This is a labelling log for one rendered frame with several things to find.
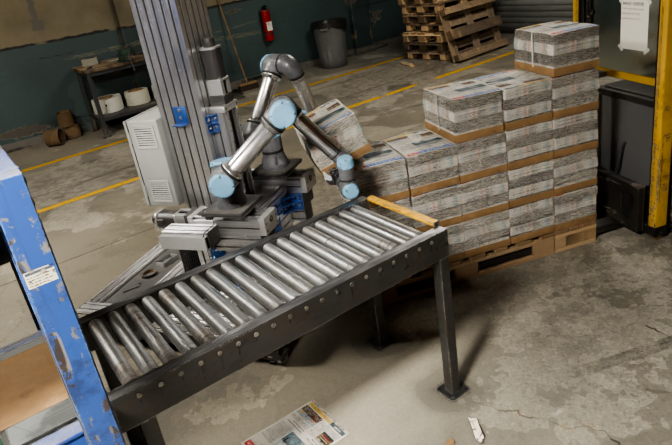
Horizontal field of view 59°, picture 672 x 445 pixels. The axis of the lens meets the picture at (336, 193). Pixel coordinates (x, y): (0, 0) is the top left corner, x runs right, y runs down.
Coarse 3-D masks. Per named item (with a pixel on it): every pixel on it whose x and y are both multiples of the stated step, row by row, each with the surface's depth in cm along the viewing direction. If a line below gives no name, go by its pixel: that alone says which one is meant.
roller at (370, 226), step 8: (344, 216) 261; (352, 216) 257; (360, 224) 252; (368, 224) 248; (376, 224) 246; (376, 232) 243; (384, 232) 240; (392, 232) 237; (392, 240) 235; (400, 240) 232
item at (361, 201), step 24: (336, 216) 264; (264, 240) 248; (216, 264) 235; (168, 288) 225; (192, 288) 231; (216, 288) 237; (96, 312) 215; (120, 312) 216; (144, 312) 222; (168, 312) 227
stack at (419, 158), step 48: (384, 144) 330; (432, 144) 318; (480, 144) 317; (528, 144) 326; (384, 192) 309; (432, 192) 317; (480, 192) 326; (528, 192) 335; (480, 240) 338; (528, 240) 347; (432, 288) 338
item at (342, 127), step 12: (348, 108) 304; (324, 120) 306; (336, 120) 295; (348, 120) 295; (324, 132) 294; (336, 132) 295; (348, 132) 298; (360, 132) 299; (312, 144) 294; (348, 144) 299; (360, 144) 301; (312, 156) 298; (324, 156) 298
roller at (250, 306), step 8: (208, 272) 231; (216, 272) 229; (216, 280) 224; (224, 280) 222; (224, 288) 219; (232, 288) 216; (232, 296) 213; (240, 296) 210; (248, 296) 210; (240, 304) 208; (248, 304) 205; (256, 304) 203; (248, 312) 204; (256, 312) 200; (264, 312) 198
